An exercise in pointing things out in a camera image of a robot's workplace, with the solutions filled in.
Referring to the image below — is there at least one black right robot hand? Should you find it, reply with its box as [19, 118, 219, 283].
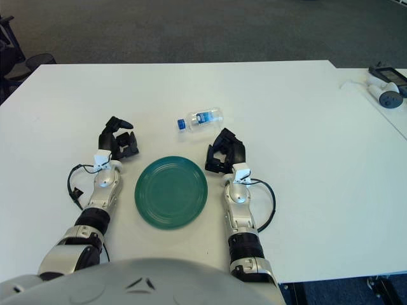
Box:
[204, 127, 249, 175]

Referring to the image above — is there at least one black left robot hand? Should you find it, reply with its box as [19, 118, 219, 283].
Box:
[97, 116, 140, 161]

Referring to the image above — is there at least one clear plastic bottle blue cap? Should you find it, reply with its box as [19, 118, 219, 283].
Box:
[176, 107, 224, 133]

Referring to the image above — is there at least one green round plate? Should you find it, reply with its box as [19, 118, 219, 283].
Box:
[134, 155, 209, 230]

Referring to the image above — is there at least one black office chair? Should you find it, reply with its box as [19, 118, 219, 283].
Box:
[0, 15, 29, 105]

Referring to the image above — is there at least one silver robot torso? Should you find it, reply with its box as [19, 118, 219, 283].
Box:
[12, 257, 287, 305]

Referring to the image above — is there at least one white grey handheld controller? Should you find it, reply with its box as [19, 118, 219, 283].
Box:
[365, 76, 404, 111]

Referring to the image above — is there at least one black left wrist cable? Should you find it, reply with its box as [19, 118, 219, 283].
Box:
[66, 163, 99, 210]

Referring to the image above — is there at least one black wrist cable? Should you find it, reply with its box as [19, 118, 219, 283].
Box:
[66, 163, 99, 210]
[247, 177, 277, 234]

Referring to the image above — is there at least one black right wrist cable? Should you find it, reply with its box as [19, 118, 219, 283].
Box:
[247, 177, 277, 234]

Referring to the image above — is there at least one thin white cable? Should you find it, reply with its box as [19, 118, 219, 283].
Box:
[340, 79, 369, 92]

